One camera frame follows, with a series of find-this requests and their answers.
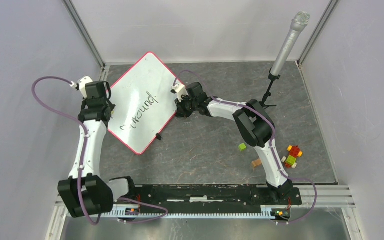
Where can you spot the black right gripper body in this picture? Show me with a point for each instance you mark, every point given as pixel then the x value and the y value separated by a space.
pixel 187 105

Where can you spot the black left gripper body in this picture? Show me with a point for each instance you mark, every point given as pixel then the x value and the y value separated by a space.
pixel 109 103

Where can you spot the pink framed whiteboard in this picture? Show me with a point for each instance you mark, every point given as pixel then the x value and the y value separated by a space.
pixel 144 103

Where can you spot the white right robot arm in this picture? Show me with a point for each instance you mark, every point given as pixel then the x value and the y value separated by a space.
pixel 255 127

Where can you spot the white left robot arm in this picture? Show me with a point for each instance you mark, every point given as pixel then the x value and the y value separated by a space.
pixel 84 193

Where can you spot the green toy cube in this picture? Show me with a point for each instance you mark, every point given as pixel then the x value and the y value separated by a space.
pixel 242 147

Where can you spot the black microphone tripod stand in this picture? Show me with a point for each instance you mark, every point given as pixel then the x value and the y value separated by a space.
pixel 266 96

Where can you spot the brown wooden block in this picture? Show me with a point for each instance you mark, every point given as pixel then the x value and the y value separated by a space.
pixel 256 163

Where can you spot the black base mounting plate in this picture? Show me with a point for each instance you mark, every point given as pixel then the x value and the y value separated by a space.
pixel 209 198

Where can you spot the red green toy car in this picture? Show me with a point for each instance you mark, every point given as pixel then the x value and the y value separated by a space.
pixel 294 152

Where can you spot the silver microphone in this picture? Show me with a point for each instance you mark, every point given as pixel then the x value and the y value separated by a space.
pixel 298 24

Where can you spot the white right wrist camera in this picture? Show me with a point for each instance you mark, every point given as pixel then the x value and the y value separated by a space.
pixel 180 90

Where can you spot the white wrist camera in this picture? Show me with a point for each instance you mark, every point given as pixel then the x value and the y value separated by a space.
pixel 81 84
pixel 180 90

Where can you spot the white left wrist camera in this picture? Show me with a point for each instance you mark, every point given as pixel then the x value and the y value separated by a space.
pixel 81 84

